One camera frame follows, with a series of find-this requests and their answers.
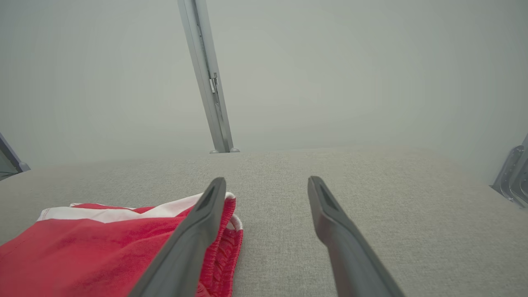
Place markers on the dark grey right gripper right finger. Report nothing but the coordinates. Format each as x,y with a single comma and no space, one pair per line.
350,255

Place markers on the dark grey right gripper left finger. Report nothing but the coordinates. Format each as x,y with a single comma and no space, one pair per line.
185,255

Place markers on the red garment with white trim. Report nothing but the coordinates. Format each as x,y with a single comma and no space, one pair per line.
82,255

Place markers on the grey metal corner bracket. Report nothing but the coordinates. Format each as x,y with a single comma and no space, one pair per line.
513,181

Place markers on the grey aluminium rail post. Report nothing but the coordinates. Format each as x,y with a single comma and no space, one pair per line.
204,62

